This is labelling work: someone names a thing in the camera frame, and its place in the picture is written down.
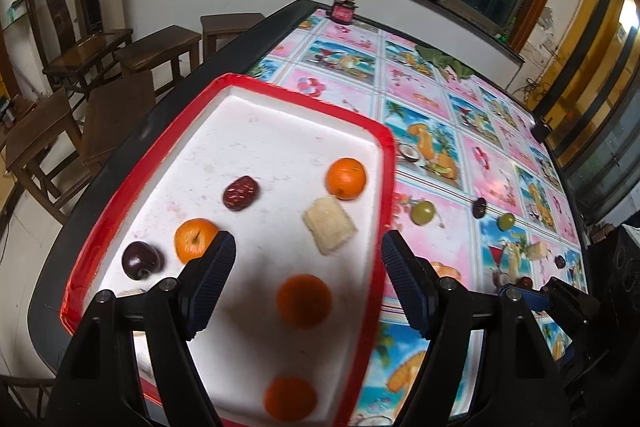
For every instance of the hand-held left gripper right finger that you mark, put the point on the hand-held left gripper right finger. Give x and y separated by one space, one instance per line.
407 287

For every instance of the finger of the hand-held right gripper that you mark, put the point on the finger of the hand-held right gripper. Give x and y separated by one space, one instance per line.
575 307
537 299

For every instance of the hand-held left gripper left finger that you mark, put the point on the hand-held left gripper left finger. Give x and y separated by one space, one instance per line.
207 287

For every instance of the wafer piece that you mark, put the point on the wafer piece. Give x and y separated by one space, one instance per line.
535 249

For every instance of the green grape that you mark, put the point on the green grape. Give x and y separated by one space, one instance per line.
506 221
422 212

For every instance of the orange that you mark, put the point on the orange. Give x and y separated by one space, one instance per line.
290 399
192 239
346 178
304 300

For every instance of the beige wafer block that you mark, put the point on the beige wafer block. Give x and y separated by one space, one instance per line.
330 224

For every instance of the red tray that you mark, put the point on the red tray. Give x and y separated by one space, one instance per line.
260 147

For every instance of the dark purple plum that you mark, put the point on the dark purple plum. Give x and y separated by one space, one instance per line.
142 259

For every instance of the fruit print tablecloth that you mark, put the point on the fruit print tablecloth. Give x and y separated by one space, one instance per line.
500 177

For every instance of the small black box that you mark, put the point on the small black box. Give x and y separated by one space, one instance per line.
541 129

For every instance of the wooden stool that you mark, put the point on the wooden stool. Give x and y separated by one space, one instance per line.
40 132
157 42
117 117
230 23

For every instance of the wooden armchair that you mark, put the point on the wooden armchair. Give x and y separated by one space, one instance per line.
75 52

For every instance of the red jar with lid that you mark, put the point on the red jar with lid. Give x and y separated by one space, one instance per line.
344 9

